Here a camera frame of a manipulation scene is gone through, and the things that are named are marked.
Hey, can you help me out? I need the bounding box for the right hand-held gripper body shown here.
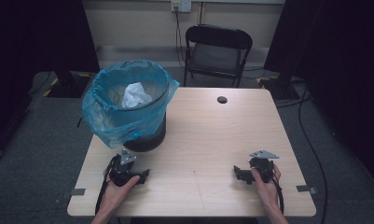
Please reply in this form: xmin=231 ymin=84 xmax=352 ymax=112
xmin=248 ymin=149 xmax=280 ymax=184

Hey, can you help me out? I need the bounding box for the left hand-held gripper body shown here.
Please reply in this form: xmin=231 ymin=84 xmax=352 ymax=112
xmin=108 ymin=148 xmax=142 ymax=188

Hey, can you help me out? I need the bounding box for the person's right hand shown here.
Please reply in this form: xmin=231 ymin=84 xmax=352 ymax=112
xmin=250 ymin=163 xmax=283 ymax=207

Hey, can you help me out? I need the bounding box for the person's left hand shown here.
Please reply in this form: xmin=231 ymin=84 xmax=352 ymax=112
xmin=98 ymin=175 xmax=141 ymax=214

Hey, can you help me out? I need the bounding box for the black trash bin, blue bag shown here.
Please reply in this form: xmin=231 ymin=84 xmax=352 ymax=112
xmin=81 ymin=59 xmax=181 ymax=149

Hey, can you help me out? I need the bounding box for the crumpled white paper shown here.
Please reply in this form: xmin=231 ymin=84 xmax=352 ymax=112
xmin=121 ymin=81 xmax=154 ymax=109

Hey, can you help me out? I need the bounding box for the black stand with base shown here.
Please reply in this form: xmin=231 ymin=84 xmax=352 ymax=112
xmin=47 ymin=68 xmax=84 ymax=99
xmin=261 ymin=0 xmax=319 ymax=101

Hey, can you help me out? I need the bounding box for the yellow black floor tape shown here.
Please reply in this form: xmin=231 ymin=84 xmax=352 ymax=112
xmin=42 ymin=72 xmax=93 ymax=98

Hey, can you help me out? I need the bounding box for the black folding chair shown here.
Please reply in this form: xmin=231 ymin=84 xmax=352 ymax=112
xmin=183 ymin=23 xmax=254 ymax=89

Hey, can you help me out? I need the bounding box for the black curtain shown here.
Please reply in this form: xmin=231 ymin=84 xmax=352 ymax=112
xmin=263 ymin=0 xmax=374 ymax=189
xmin=0 ymin=0 xmax=101 ymax=162

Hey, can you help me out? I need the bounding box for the left hand-held gripper cable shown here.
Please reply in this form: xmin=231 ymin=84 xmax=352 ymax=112
xmin=94 ymin=154 xmax=118 ymax=217

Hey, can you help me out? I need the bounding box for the hand-held gripper cable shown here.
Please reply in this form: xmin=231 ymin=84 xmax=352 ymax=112
xmin=270 ymin=174 xmax=285 ymax=215
xmin=94 ymin=154 xmax=118 ymax=217

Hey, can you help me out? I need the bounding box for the right hand-held gripper cable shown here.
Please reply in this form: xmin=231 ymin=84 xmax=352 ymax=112
xmin=270 ymin=174 xmax=285 ymax=215

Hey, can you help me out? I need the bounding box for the black floor cable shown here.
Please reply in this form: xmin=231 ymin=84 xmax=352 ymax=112
xmin=275 ymin=89 xmax=329 ymax=224

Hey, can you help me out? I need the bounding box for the black cable from socket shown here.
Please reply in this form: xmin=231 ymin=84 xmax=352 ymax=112
xmin=173 ymin=7 xmax=187 ymax=70

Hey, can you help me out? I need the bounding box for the white wall socket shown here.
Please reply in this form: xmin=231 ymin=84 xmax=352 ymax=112
xmin=170 ymin=0 xmax=192 ymax=14

